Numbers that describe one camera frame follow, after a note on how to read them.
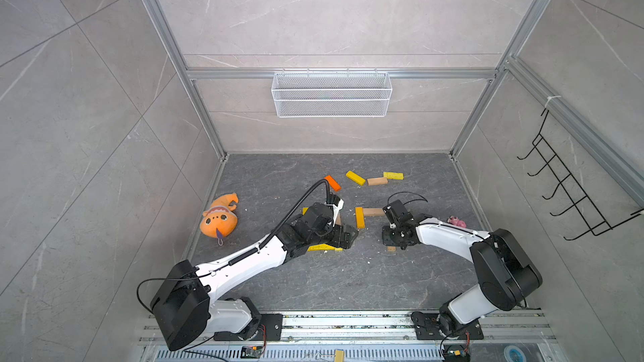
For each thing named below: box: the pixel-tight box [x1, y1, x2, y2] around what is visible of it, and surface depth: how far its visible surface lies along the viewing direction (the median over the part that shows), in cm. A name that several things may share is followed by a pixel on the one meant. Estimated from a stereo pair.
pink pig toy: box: [446, 215, 468, 228], surface depth 97 cm
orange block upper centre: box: [323, 174, 342, 192], surface depth 110 cm
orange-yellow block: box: [354, 206, 366, 229], surface depth 98 cm
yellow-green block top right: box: [383, 171, 405, 181], surface depth 113 cm
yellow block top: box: [345, 170, 367, 187], surface depth 113 cm
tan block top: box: [367, 177, 389, 187], surface depth 110 cm
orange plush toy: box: [199, 192, 239, 246], surface depth 89 cm
